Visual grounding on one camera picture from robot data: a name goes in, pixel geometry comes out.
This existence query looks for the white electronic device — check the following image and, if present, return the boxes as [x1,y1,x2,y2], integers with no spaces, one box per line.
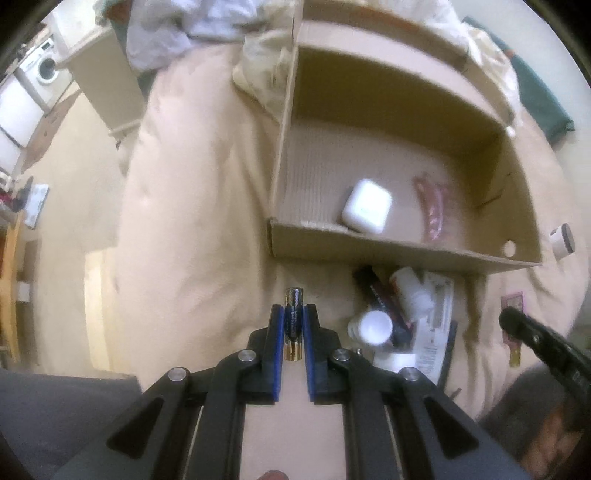
[373,271,459,386]

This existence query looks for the pink card charm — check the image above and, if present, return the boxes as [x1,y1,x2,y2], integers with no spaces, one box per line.
[500,292,527,367]

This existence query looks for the dark blue gold battery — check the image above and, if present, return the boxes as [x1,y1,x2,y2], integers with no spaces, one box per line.
[284,287,306,361]

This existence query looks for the white bottle with red label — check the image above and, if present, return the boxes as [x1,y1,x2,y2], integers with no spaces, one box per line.
[389,266,437,321]

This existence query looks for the white earbud case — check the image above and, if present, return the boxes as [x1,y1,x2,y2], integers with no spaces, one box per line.
[341,179,393,234]

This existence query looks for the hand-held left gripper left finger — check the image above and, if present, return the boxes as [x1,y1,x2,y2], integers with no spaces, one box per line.
[51,304,283,480]

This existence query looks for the white washing machine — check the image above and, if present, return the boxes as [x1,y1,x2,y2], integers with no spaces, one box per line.
[18,39,75,100]

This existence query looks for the white cabinet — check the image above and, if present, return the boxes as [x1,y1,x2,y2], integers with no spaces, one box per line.
[0,74,47,148]

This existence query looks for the person's grey trousers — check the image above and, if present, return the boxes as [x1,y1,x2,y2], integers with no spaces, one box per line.
[0,367,144,480]

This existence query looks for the wooden table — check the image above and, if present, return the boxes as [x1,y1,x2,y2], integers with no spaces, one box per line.
[0,212,28,365]

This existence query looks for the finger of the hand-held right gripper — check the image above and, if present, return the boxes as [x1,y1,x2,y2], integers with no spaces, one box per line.
[499,307,561,370]

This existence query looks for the plain white bottle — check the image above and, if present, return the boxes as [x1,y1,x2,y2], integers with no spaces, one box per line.
[347,310,393,345]

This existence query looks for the beige wooden cabinet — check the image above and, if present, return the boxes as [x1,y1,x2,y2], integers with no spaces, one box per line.
[62,23,148,134]

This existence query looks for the white quilt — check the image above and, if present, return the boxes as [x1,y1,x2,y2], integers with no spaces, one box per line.
[124,0,305,72]

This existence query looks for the white flat item on floor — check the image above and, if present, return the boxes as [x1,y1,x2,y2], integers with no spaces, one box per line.
[21,184,51,229]

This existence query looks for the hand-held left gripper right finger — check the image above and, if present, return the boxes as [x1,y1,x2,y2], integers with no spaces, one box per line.
[302,304,536,480]

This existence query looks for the person's right hand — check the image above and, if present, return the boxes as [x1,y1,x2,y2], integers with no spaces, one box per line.
[531,401,589,467]

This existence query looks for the black cylindrical battery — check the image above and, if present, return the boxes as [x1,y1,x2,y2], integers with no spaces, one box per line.
[352,266,413,350]

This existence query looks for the beige bed sheet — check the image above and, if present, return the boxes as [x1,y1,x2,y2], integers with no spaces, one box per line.
[85,46,591,480]

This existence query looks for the cardboard box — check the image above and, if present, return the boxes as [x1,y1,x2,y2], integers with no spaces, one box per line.
[267,0,543,274]

